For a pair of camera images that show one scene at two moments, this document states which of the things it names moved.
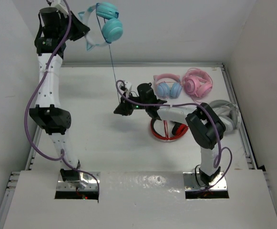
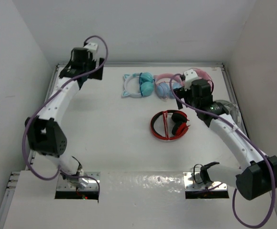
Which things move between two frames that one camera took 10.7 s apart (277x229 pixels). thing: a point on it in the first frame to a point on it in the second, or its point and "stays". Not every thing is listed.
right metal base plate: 190,183 stays
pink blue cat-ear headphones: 168,85 stays
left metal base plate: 92,184 stays
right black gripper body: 130,107 to 187,96
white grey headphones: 229,112 stays
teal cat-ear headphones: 111,26 to 146,85
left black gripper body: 74,33 to 91,67
